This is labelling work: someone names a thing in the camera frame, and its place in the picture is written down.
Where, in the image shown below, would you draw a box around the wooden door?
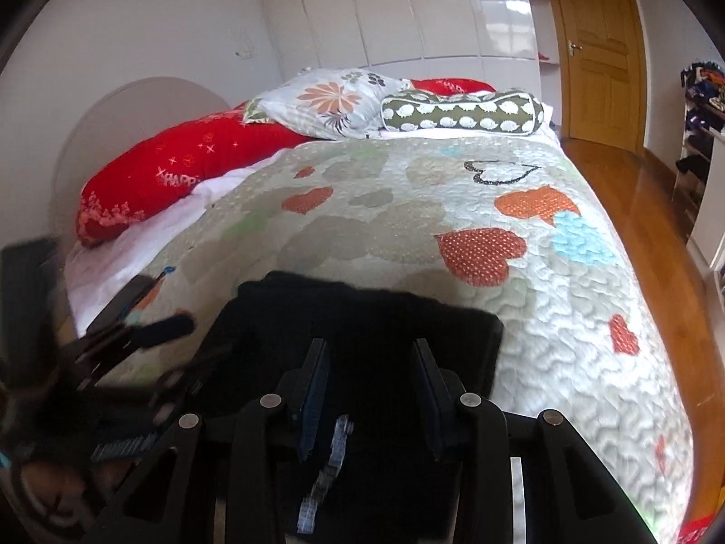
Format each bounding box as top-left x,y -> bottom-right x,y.
549,0 -> 646,156

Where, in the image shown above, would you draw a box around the white bed sheet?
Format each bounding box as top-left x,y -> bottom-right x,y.
64,151 -> 283,335

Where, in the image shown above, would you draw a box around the black pants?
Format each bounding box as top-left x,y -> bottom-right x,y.
188,272 -> 504,543

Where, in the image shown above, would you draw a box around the green white bolster pillow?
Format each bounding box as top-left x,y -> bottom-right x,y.
381,90 -> 546,135

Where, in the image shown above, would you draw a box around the white shelf cabinet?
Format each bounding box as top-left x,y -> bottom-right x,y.
687,133 -> 725,310

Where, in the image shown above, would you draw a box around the pile of clothes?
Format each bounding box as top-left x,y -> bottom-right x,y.
676,62 -> 724,184

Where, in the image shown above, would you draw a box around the white glossy wardrobe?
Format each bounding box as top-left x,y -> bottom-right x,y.
262,0 -> 542,95

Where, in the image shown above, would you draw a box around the red paper bag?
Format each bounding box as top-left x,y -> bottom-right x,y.
676,515 -> 715,544

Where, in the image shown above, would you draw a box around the heart patterned quilt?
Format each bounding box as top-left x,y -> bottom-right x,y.
139,135 -> 693,543

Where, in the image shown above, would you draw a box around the person's left hand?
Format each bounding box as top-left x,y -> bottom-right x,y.
11,461 -> 135,540

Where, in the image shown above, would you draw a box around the rounded beige headboard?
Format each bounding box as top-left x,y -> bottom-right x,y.
49,78 -> 230,256

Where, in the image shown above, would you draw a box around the long red pillow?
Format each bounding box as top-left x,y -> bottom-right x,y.
75,106 -> 309,247

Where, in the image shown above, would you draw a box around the white floral pillow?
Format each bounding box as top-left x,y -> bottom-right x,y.
243,68 -> 411,140

